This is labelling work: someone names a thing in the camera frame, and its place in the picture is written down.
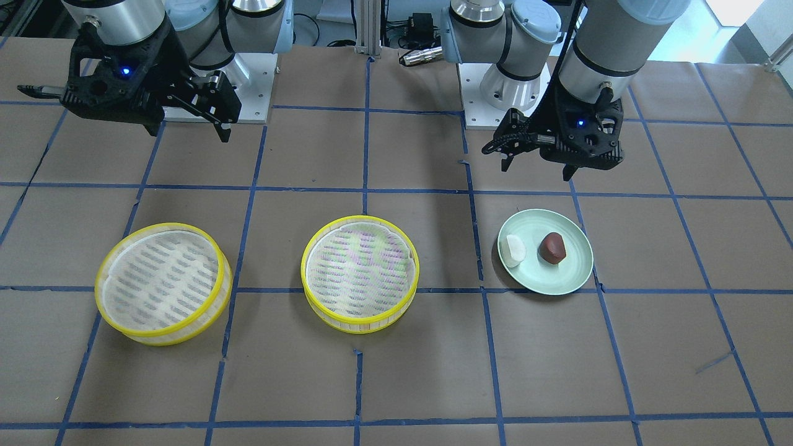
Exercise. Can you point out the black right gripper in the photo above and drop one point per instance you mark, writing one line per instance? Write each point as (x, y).
(162, 69)

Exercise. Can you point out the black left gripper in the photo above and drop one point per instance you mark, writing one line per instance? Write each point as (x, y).
(553, 118)

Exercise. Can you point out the white bun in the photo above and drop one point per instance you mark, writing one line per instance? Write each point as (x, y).
(513, 251)

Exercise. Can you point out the yellow steamer basket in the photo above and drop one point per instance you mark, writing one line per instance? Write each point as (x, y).
(360, 274)
(163, 284)

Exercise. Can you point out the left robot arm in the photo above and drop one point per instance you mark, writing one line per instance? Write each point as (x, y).
(613, 42)

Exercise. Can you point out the dark red bun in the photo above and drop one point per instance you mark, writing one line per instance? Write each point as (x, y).
(552, 248)

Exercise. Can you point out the light green plate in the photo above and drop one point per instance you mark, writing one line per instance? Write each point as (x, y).
(536, 275)

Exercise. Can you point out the silver metal connector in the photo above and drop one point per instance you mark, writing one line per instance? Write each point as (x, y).
(416, 57)

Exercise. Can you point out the black power adapter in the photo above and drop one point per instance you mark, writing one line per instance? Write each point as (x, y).
(420, 28)

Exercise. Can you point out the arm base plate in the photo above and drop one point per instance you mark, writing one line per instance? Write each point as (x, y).
(483, 108)
(252, 76)

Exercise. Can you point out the aluminium frame post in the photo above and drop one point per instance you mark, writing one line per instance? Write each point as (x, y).
(367, 21)

